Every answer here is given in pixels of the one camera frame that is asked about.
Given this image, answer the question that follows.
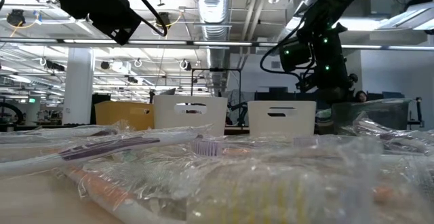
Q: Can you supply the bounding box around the white plastic bin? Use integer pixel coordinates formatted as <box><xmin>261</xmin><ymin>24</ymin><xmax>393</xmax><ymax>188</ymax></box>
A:
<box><xmin>247</xmin><ymin>100</ymin><xmax>317</xmax><ymax>137</ymax></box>
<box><xmin>153</xmin><ymin>94</ymin><xmax>229</xmax><ymax>137</ymax></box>

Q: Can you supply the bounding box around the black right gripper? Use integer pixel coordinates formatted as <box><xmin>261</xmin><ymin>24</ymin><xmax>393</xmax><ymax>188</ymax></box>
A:
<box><xmin>296</xmin><ymin>71</ymin><xmax>359</xmax><ymax>105</ymax></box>

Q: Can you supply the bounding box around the person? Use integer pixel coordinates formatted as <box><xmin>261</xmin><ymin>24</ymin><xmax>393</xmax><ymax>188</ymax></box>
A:
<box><xmin>353</xmin><ymin>90</ymin><xmax>369</xmax><ymax>103</ymax></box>

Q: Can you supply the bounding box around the green toothbrush in wrapper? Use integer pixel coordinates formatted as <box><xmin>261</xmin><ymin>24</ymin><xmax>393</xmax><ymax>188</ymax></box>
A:
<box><xmin>117</xmin><ymin>151</ymin><xmax>143</xmax><ymax>164</ymax></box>

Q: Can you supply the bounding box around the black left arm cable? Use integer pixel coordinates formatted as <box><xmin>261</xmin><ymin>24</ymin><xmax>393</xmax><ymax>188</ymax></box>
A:
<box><xmin>120</xmin><ymin>0</ymin><xmax>169</xmax><ymax>37</ymax></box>

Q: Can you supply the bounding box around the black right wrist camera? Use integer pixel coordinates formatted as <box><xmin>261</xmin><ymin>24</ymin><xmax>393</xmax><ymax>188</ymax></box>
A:
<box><xmin>279</xmin><ymin>39</ymin><xmax>312</xmax><ymax>73</ymax></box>

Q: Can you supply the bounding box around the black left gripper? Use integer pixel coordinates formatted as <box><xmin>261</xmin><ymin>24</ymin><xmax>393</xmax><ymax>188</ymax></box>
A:
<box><xmin>62</xmin><ymin>0</ymin><xmax>143</xmax><ymax>47</ymax></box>

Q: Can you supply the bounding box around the black monitor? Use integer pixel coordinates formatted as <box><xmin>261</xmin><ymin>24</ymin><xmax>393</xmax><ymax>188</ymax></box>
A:
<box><xmin>382</xmin><ymin>91</ymin><xmax>406</xmax><ymax>101</ymax></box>
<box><xmin>91</xmin><ymin>92</ymin><xmax>112</xmax><ymax>105</ymax></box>

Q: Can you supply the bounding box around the yellow plastic bin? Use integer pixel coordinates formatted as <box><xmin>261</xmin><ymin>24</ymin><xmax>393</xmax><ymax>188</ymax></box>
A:
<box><xmin>94</xmin><ymin>100</ymin><xmax>155</xmax><ymax>132</ymax></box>

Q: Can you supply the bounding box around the rectangular ceiling light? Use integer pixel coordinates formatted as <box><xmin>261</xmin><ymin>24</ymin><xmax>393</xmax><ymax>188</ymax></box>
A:
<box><xmin>334</xmin><ymin>16</ymin><xmax>384</xmax><ymax>32</ymax></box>

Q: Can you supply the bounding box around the white pillar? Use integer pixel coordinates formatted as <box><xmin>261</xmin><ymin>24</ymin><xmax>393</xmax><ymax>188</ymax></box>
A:
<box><xmin>62</xmin><ymin>47</ymin><xmax>95</xmax><ymax>126</ymax></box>

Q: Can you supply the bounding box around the black aluminium table frame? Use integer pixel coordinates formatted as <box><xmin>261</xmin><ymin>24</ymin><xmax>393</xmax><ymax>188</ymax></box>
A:
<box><xmin>0</xmin><ymin>124</ymin><xmax>252</xmax><ymax>136</ymax></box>

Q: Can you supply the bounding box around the toothbrush with purple bristles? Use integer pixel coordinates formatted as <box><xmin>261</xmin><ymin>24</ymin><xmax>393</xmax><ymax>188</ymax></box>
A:
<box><xmin>191</xmin><ymin>138</ymin><xmax>224</xmax><ymax>157</ymax></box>
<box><xmin>292</xmin><ymin>135</ymin><xmax>319</xmax><ymax>147</ymax></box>

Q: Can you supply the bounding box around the grey translucent plastic bin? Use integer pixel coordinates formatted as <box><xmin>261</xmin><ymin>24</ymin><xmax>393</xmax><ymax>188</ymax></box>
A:
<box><xmin>331</xmin><ymin>98</ymin><xmax>413</xmax><ymax>135</ymax></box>

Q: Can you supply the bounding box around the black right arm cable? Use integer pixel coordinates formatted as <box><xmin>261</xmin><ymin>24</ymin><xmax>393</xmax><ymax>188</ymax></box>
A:
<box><xmin>260</xmin><ymin>23</ymin><xmax>306</xmax><ymax>82</ymax></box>

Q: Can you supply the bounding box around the yellow toothbrush in wrapper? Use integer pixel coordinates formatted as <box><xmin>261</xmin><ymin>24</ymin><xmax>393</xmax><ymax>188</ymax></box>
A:
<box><xmin>184</xmin><ymin>171</ymin><xmax>343</xmax><ymax>224</ymax></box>

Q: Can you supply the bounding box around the long overhead beam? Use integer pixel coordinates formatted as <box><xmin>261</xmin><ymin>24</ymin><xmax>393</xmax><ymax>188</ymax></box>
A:
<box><xmin>0</xmin><ymin>37</ymin><xmax>434</xmax><ymax>51</ymax></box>

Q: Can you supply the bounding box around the black ceiling device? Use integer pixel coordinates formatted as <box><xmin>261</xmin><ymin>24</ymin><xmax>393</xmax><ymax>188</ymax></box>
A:
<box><xmin>5</xmin><ymin>8</ymin><xmax>27</xmax><ymax>27</ymax></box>
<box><xmin>155</xmin><ymin>12</ymin><xmax>172</xmax><ymax>29</ymax></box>

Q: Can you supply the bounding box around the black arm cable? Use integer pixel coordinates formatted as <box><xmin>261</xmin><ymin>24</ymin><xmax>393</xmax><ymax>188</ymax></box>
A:
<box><xmin>120</xmin><ymin>0</ymin><xmax>169</xmax><ymax>37</ymax></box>
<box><xmin>260</xmin><ymin>23</ymin><xmax>306</xmax><ymax>82</ymax></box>

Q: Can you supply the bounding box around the silver spiral duct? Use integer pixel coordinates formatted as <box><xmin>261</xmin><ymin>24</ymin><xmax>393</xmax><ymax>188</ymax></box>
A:
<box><xmin>193</xmin><ymin>0</ymin><xmax>235</xmax><ymax>96</ymax></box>

